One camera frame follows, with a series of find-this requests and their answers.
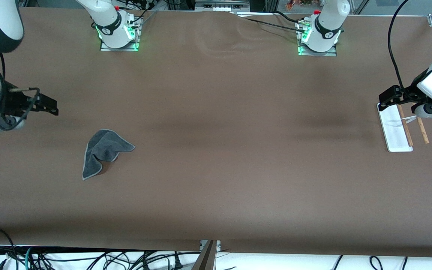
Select grey microfibre towel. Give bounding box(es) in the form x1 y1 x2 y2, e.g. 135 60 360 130
82 129 136 181

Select white towel rack wooden bars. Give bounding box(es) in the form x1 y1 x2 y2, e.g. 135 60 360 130
377 102 430 153

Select brown table cover sheet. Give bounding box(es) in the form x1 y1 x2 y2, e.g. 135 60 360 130
0 7 432 258

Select aluminium profile bar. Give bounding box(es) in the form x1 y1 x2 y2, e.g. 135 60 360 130
192 240 221 270

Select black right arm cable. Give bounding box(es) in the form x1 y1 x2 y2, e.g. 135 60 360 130
0 49 41 130

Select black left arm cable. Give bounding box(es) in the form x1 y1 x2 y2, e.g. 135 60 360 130
387 0 422 90

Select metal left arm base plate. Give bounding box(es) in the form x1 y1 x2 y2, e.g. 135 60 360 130
296 18 338 57

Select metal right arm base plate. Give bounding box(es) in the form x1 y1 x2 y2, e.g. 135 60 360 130
100 14 142 52

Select black cables at arm base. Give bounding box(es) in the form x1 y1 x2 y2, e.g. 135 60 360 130
115 0 157 27

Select black cable to arm base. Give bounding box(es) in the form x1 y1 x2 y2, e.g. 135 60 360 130
231 10 309 35

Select teal cable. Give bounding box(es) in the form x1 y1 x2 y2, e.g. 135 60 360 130
24 246 34 270

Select black cable tangle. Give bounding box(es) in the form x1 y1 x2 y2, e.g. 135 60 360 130
32 250 201 270

